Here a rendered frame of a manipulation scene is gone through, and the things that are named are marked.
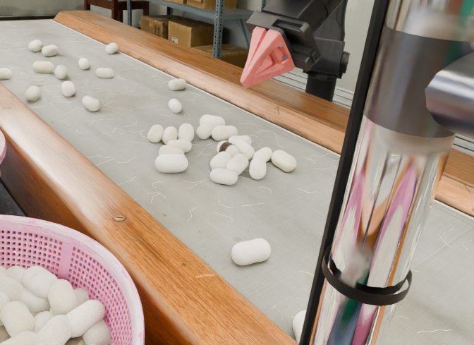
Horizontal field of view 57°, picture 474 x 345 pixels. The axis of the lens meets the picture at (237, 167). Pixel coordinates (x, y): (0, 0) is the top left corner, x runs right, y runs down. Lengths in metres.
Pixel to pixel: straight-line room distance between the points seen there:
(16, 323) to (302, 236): 0.25
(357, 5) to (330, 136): 2.20
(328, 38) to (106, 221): 0.65
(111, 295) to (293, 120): 0.42
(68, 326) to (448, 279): 0.31
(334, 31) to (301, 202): 0.51
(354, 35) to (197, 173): 2.36
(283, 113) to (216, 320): 0.44
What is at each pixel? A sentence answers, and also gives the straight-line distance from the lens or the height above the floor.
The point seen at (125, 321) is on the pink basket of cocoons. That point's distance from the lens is 0.32.
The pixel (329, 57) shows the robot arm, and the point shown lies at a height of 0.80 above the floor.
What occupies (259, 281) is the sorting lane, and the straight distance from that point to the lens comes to 0.37.
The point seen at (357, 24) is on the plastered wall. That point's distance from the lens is 2.80.
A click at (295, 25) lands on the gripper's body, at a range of 0.61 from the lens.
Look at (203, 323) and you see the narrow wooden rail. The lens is 0.30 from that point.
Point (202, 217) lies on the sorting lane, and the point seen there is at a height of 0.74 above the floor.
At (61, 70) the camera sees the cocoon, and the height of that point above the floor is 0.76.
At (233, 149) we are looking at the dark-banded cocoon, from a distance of 0.54.
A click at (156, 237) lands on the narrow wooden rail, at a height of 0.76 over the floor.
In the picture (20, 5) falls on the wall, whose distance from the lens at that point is 5.17.
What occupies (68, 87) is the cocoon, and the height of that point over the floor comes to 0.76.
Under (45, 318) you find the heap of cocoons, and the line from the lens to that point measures 0.36.
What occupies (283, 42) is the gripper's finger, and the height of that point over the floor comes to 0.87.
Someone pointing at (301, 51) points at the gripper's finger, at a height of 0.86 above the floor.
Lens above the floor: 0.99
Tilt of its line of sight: 27 degrees down
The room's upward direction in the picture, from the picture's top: 6 degrees clockwise
